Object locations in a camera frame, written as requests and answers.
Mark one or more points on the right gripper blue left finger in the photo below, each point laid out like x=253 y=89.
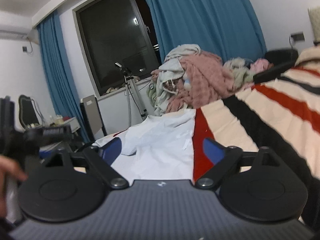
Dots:
x=100 y=160

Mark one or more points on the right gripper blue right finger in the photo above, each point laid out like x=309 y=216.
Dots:
x=225 y=162

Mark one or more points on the white t-shirt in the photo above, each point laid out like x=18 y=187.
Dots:
x=159 y=148

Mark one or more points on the grey folding chair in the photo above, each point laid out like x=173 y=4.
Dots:
x=91 y=114

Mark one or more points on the person left hand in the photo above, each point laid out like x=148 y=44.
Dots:
x=9 y=167

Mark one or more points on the white desk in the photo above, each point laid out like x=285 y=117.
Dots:
x=71 y=122

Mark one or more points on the left blue curtain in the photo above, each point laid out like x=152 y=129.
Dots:
x=57 y=71

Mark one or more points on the blue curtain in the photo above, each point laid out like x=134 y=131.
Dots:
x=57 y=71
x=227 y=28

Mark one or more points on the striped fleece blanket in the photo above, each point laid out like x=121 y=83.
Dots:
x=282 y=114

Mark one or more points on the pink fluffy blanket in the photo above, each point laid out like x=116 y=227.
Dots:
x=207 y=82

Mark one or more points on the light green garment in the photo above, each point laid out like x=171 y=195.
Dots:
x=241 y=73

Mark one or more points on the small pink garment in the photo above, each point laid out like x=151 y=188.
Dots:
x=260 y=65

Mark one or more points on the grey white hoodie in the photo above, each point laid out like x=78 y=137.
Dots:
x=163 y=85

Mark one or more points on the black armchair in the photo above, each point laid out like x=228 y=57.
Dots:
x=282 y=60

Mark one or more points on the white air conditioner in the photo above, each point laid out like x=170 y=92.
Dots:
x=17 y=27

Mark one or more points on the dark window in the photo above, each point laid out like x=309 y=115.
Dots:
x=118 y=31

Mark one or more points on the right blue curtain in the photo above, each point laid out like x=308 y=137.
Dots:
x=227 y=28

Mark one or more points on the quilted cream headboard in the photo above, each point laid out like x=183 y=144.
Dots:
x=314 y=15

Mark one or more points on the camera tripod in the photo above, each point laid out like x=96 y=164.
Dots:
x=132 y=93

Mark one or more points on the black wall socket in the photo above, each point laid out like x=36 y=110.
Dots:
x=297 y=37

